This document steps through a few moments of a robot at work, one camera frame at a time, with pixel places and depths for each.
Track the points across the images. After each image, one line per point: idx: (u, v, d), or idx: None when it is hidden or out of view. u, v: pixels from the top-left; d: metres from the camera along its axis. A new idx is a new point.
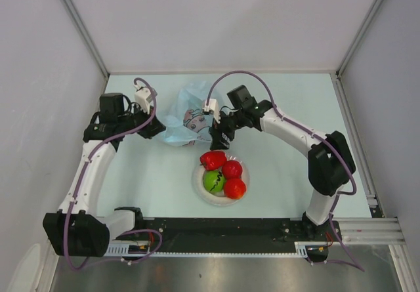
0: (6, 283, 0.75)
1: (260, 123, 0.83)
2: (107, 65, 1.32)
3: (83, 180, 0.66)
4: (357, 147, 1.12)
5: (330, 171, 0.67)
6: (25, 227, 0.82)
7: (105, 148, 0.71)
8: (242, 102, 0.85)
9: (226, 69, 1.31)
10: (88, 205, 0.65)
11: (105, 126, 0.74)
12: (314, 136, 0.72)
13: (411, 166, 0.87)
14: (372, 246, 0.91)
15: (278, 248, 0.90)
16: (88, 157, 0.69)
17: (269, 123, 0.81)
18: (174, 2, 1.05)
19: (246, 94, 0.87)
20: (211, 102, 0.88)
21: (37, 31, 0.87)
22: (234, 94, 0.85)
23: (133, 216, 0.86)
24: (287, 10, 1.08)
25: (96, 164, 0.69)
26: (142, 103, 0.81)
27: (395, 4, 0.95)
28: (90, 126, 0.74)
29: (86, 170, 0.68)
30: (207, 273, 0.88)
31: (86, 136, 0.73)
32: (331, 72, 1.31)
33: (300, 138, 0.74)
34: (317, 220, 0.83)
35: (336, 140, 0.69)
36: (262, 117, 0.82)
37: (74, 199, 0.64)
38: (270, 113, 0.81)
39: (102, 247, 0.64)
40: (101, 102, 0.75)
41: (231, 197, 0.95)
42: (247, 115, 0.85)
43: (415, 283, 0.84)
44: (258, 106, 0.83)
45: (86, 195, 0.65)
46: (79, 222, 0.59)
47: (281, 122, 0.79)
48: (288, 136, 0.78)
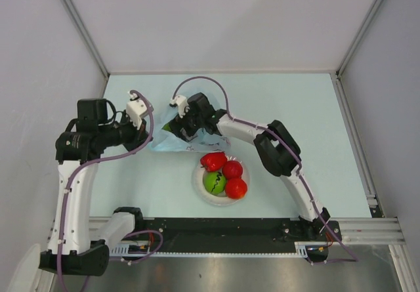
0: (6, 284, 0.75)
1: (218, 129, 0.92)
2: (107, 65, 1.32)
3: (67, 215, 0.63)
4: (357, 147, 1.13)
5: (277, 155, 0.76)
6: (25, 228, 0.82)
7: (84, 172, 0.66)
8: (201, 109, 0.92)
9: (226, 69, 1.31)
10: (78, 243, 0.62)
11: (79, 138, 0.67)
12: (258, 127, 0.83)
13: (412, 165, 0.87)
14: (372, 247, 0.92)
15: (279, 249, 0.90)
16: (67, 187, 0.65)
17: (224, 126, 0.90)
18: (174, 2, 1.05)
19: (205, 102, 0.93)
20: (178, 98, 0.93)
21: (36, 29, 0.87)
22: (195, 103, 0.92)
23: (133, 218, 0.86)
24: (287, 10, 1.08)
25: (77, 193, 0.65)
26: (134, 116, 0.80)
27: (394, 4, 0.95)
28: (62, 140, 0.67)
29: (68, 202, 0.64)
30: (207, 273, 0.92)
31: (60, 154, 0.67)
32: (331, 72, 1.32)
33: (247, 132, 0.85)
34: (310, 216, 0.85)
35: (277, 128, 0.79)
36: (218, 123, 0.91)
37: (62, 240, 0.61)
38: (223, 118, 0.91)
39: (102, 266, 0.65)
40: (80, 110, 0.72)
41: (232, 197, 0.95)
42: (207, 123, 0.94)
43: (415, 283, 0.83)
44: (214, 115, 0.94)
45: (74, 231, 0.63)
46: (73, 262, 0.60)
47: (233, 123, 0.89)
48: (241, 134, 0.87)
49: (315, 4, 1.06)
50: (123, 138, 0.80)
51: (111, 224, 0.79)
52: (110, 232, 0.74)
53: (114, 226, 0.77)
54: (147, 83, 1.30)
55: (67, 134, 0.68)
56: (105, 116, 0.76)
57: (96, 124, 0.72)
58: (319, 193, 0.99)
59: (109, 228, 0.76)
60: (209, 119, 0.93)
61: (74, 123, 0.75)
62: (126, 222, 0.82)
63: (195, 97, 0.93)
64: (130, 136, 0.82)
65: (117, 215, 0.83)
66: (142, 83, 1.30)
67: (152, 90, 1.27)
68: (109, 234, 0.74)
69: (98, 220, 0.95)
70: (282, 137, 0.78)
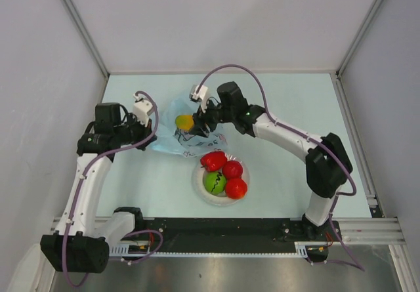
0: (6, 284, 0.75)
1: (253, 129, 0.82)
2: (107, 65, 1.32)
3: (79, 199, 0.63)
4: (357, 147, 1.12)
5: (329, 174, 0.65)
6: (25, 226, 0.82)
7: (101, 162, 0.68)
8: (234, 103, 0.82)
9: (226, 69, 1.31)
10: (85, 226, 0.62)
11: (100, 137, 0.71)
12: (309, 140, 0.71)
13: (412, 165, 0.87)
14: (372, 247, 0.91)
15: (278, 249, 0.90)
16: (83, 173, 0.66)
17: (262, 128, 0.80)
18: (174, 1, 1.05)
19: (240, 95, 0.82)
20: (201, 90, 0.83)
21: (37, 31, 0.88)
22: (228, 95, 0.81)
23: (132, 218, 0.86)
24: (287, 10, 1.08)
25: (91, 180, 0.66)
26: (141, 115, 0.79)
27: (394, 4, 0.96)
28: (83, 138, 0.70)
29: (83, 187, 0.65)
30: (207, 273, 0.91)
31: (80, 149, 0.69)
32: (331, 72, 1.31)
33: (295, 142, 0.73)
34: (317, 221, 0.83)
35: (332, 142, 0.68)
36: (254, 123, 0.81)
37: (71, 220, 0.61)
38: (263, 119, 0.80)
39: (102, 263, 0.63)
40: (98, 113, 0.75)
41: (232, 197, 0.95)
42: (239, 120, 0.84)
43: (415, 283, 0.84)
44: (250, 111, 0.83)
45: (83, 214, 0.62)
46: (78, 244, 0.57)
47: (275, 127, 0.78)
48: (283, 141, 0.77)
49: (315, 4, 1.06)
50: (134, 136, 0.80)
51: (111, 223, 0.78)
52: (111, 231, 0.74)
53: (115, 226, 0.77)
54: (147, 83, 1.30)
55: (88, 134, 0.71)
56: (119, 117, 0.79)
57: (112, 125, 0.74)
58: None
59: (111, 226, 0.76)
60: (241, 115, 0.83)
61: (91, 126, 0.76)
62: (126, 221, 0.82)
63: (229, 87, 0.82)
64: (140, 133, 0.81)
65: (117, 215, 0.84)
66: (142, 83, 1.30)
67: (151, 91, 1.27)
68: (110, 233, 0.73)
69: (100, 220, 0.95)
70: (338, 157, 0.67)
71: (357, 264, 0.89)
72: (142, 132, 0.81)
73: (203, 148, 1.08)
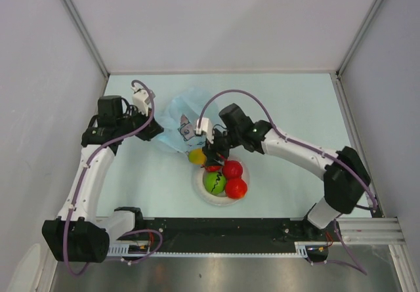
0: (6, 284, 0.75)
1: (262, 147, 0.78)
2: (107, 65, 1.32)
3: (82, 186, 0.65)
4: (357, 147, 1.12)
5: (348, 189, 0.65)
6: (25, 226, 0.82)
7: (104, 152, 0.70)
8: (237, 123, 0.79)
9: (226, 69, 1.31)
10: (87, 212, 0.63)
11: (104, 130, 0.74)
12: (325, 155, 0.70)
13: (412, 165, 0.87)
14: (372, 246, 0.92)
15: (278, 249, 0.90)
16: (86, 163, 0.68)
17: (272, 146, 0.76)
18: (174, 2, 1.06)
19: (241, 113, 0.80)
20: (203, 123, 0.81)
21: (37, 31, 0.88)
22: (229, 115, 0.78)
23: (133, 217, 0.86)
24: (287, 10, 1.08)
25: (94, 169, 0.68)
26: (140, 105, 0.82)
27: (394, 4, 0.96)
28: (88, 131, 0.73)
29: (85, 176, 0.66)
30: (207, 273, 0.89)
31: (84, 140, 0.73)
32: (331, 72, 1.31)
33: (310, 158, 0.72)
34: (320, 225, 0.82)
35: (348, 156, 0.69)
36: (263, 140, 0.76)
37: (73, 207, 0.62)
38: (272, 135, 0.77)
39: (102, 253, 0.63)
40: (100, 107, 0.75)
41: (232, 197, 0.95)
42: (246, 139, 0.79)
43: (415, 283, 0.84)
44: (256, 128, 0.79)
45: (85, 201, 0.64)
46: (79, 229, 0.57)
47: (286, 143, 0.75)
48: (297, 158, 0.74)
49: (315, 4, 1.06)
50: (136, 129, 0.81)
51: (110, 220, 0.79)
52: (111, 227, 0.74)
53: (117, 221, 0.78)
54: (147, 83, 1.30)
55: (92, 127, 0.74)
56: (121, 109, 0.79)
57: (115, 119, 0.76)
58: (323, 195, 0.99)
59: (113, 222, 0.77)
60: (247, 133, 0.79)
61: (95, 119, 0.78)
62: (126, 220, 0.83)
63: (229, 108, 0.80)
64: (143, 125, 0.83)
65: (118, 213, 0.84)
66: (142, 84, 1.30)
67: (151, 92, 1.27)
68: (111, 226, 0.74)
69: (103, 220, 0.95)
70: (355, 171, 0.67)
71: (358, 266, 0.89)
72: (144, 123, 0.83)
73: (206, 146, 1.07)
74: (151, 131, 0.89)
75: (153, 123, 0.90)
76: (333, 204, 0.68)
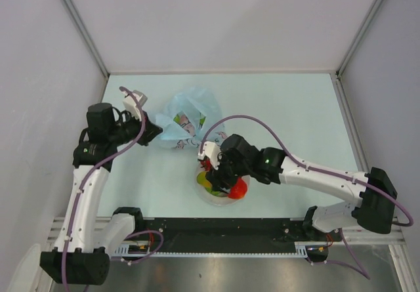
0: (6, 284, 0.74)
1: (279, 178, 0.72)
2: (107, 65, 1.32)
3: (77, 214, 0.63)
4: (356, 146, 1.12)
5: (386, 213, 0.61)
6: (25, 227, 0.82)
7: (97, 174, 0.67)
8: (245, 155, 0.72)
9: (225, 69, 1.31)
10: (84, 242, 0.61)
11: (96, 147, 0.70)
12: (356, 182, 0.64)
13: (413, 165, 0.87)
14: (372, 247, 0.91)
15: (279, 249, 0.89)
16: (79, 187, 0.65)
17: (293, 176, 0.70)
18: (174, 2, 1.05)
19: (247, 144, 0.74)
20: (205, 147, 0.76)
21: (36, 30, 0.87)
22: (235, 149, 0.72)
23: (133, 220, 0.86)
24: (287, 10, 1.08)
25: (88, 195, 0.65)
26: (133, 110, 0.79)
27: (395, 4, 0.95)
28: (79, 149, 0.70)
29: (80, 202, 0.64)
30: (207, 273, 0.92)
31: (77, 160, 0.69)
32: (331, 72, 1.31)
33: (340, 187, 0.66)
34: (323, 228, 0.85)
35: (380, 178, 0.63)
36: (281, 173, 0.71)
37: (69, 237, 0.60)
38: (289, 165, 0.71)
39: (102, 275, 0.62)
40: (89, 121, 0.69)
41: (233, 197, 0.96)
42: (258, 170, 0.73)
43: (415, 283, 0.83)
44: (268, 157, 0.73)
45: (81, 229, 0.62)
46: (78, 260, 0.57)
47: (307, 172, 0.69)
48: (323, 186, 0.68)
49: (316, 4, 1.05)
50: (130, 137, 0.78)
51: (110, 228, 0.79)
52: (109, 239, 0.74)
53: (115, 232, 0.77)
54: (147, 83, 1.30)
55: (84, 144, 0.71)
56: (113, 119, 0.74)
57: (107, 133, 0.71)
58: (319, 200, 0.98)
59: (110, 233, 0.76)
60: (258, 165, 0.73)
61: (85, 132, 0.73)
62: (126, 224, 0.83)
63: (231, 142, 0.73)
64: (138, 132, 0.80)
65: (117, 218, 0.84)
66: (142, 84, 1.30)
67: (150, 92, 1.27)
68: (109, 241, 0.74)
69: (102, 219, 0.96)
70: (390, 193, 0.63)
71: (365, 273, 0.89)
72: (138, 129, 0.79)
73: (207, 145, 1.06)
74: (148, 135, 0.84)
75: (149, 126, 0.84)
76: (366, 225, 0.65)
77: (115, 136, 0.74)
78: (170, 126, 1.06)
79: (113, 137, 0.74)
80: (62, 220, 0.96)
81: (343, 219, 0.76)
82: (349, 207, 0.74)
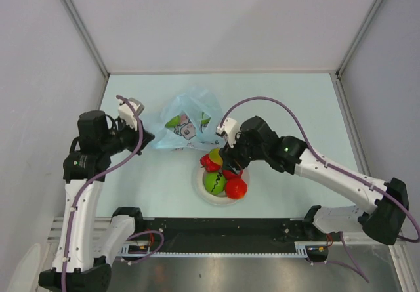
0: (5, 284, 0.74)
1: (295, 169, 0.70)
2: (107, 65, 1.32)
3: (72, 233, 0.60)
4: (357, 147, 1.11)
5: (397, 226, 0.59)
6: (25, 227, 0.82)
7: (90, 189, 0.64)
8: (264, 140, 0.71)
9: (225, 69, 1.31)
10: (83, 261, 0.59)
11: (86, 158, 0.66)
12: (374, 188, 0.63)
13: (413, 165, 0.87)
14: (372, 246, 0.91)
15: (278, 249, 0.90)
16: (73, 205, 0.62)
17: (310, 170, 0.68)
18: (174, 2, 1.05)
19: (267, 129, 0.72)
20: (226, 123, 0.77)
21: (36, 31, 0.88)
22: (255, 132, 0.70)
23: (132, 223, 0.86)
24: (287, 10, 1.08)
25: (83, 211, 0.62)
26: (128, 119, 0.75)
27: (395, 4, 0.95)
28: (69, 160, 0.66)
29: (74, 220, 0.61)
30: (207, 273, 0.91)
31: (67, 173, 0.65)
32: (331, 72, 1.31)
33: (356, 190, 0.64)
34: (323, 229, 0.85)
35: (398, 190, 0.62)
36: (298, 164, 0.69)
37: (67, 258, 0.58)
38: (310, 158, 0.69)
39: (104, 285, 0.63)
40: (81, 130, 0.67)
41: (232, 197, 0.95)
42: (274, 157, 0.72)
43: (415, 283, 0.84)
44: (287, 146, 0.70)
45: (79, 249, 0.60)
46: (77, 280, 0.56)
47: (325, 168, 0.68)
48: (337, 186, 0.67)
49: (316, 4, 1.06)
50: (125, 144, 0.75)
51: (110, 234, 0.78)
52: (111, 245, 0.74)
53: (115, 237, 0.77)
54: (147, 83, 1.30)
55: (75, 155, 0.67)
56: (105, 127, 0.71)
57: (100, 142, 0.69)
58: (319, 199, 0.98)
59: (110, 239, 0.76)
60: (275, 151, 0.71)
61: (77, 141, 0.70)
62: (125, 228, 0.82)
63: (254, 124, 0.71)
64: (131, 139, 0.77)
65: (117, 220, 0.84)
66: (142, 84, 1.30)
67: (151, 92, 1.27)
68: (110, 250, 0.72)
69: (102, 220, 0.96)
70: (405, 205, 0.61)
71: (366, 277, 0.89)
72: (133, 137, 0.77)
73: (207, 146, 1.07)
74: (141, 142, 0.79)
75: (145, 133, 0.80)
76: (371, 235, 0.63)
77: (109, 145, 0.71)
78: (167, 134, 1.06)
79: (107, 146, 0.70)
80: (62, 219, 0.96)
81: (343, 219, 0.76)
82: (356, 211, 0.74)
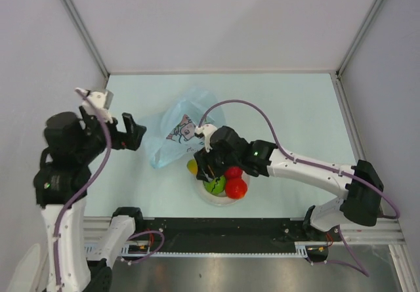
0: (6, 284, 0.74)
1: (268, 170, 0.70)
2: (107, 65, 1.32)
3: (61, 261, 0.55)
4: (357, 147, 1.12)
5: (371, 204, 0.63)
6: (24, 227, 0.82)
7: (71, 210, 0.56)
8: (234, 148, 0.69)
9: (225, 69, 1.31)
10: (79, 284, 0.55)
11: (59, 178, 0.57)
12: (342, 174, 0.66)
13: (413, 165, 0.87)
14: (372, 247, 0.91)
15: (278, 249, 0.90)
16: (54, 233, 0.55)
17: (281, 169, 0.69)
18: (174, 2, 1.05)
19: (236, 137, 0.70)
20: (205, 126, 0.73)
21: (36, 31, 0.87)
22: (224, 142, 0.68)
23: (133, 223, 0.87)
24: (287, 10, 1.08)
25: (67, 236, 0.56)
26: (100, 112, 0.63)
27: (395, 4, 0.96)
28: (40, 181, 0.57)
29: (60, 249, 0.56)
30: (207, 273, 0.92)
31: (40, 199, 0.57)
32: (331, 73, 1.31)
33: (326, 178, 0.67)
34: (323, 228, 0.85)
35: (365, 170, 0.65)
36: (269, 166, 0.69)
37: (61, 287, 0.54)
38: (278, 157, 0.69)
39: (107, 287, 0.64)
40: (49, 144, 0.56)
41: (233, 197, 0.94)
42: (247, 163, 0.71)
43: (415, 283, 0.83)
44: (256, 150, 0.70)
45: (71, 274, 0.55)
46: None
47: (294, 165, 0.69)
48: (309, 178, 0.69)
49: (315, 4, 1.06)
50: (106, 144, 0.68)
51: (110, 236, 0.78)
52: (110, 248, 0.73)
53: (115, 239, 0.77)
54: (147, 83, 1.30)
55: (46, 174, 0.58)
56: (80, 135, 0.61)
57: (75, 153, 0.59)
58: (319, 199, 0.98)
59: (111, 241, 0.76)
60: (247, 157, 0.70)
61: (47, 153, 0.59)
62: (125, 229, 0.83)
63: (221, 132, 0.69)
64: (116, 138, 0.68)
65: (118, 220, 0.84)
66: (143, 84, 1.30)
67: (151, 92, 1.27)
68: (110, 253, 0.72)
69: (102, 220, 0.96)
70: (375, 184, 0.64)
71: (365, 271, 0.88)
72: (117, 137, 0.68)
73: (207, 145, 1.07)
74: (134, 136, 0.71)
75: (136, 128, 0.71)
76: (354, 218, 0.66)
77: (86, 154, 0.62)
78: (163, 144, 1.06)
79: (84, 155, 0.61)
80: None
81: (339, 218, 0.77)
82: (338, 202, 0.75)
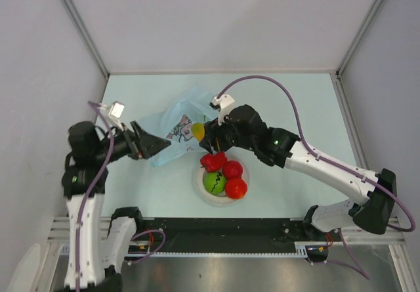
0: (6, 284, 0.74)
1: (286, 162, 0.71)
2: (107, 65, 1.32)
3: (81, 249, 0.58)
4: (357, 147, 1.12)
5: (386, 214, 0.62)
6: (25, 226, 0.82)
7: (92, 203, 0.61)
8: (254, 132, 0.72)
9: (225, 69, 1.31)
10: (96, 273, 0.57)
11: (85, 174, 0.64)
12: (366, 180, 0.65)
13: (413, 165, 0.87)
14: (372, 247, 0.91)
15: (278, 248, 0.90)
16: (77, 221, 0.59)
17: (301, 163, 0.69)
18: (174, 2, 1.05)
19: (258, 121, 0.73)
20: (224, 98, 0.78)
21: (36, 31, 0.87)
22: (247, 123, 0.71)
23: (133, 222, 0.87)
24: (287, 10, 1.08)
25: (88, 226, 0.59)
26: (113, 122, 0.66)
27: (394, 4, 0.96)
28: (67, 178, 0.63)
29: (81, 237, 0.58)
30: (207, 273, 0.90)
31: (67, 192, 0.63)
32: (331, 73, 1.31)
33: (348, 182, 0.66)
34: (322, 228, 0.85)
35: (388, 180, 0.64)
36: (289, 158, 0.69)
37: (79, 273, 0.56)
38: (300, 151, 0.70)
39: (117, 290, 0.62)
40: (72, 146, 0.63)
41: (233, 197, 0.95)
42: (265, 150, 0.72)
43: (415, 283, 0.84)
44: (277, 138, 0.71)
45: (90, 262, 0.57)
46: None
47: (317, 162, 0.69)
48: (331, 179, 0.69)
49: (316, 4, 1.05)
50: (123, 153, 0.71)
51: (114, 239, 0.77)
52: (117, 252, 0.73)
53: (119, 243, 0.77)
54: (147, 83, 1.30)
55: (73, 171, 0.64)
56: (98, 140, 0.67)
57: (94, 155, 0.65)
58: (319, 199, 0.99)
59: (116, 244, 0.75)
60: (266, 145, 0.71)
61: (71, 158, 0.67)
62: (128, 231, 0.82)
63: (245, 113, 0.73)
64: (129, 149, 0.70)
65: (118, 224, 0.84)
66: (143, 84, 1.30)
67: (151, 92, 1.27)
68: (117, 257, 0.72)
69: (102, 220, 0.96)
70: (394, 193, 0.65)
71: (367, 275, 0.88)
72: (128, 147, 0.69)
73: None
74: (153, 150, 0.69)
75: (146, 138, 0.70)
76: (361, 224, 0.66)
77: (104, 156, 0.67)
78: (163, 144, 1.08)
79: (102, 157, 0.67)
80: (62, 219, 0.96)
81: (340, 218, 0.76)
82: (347, 205, 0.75)
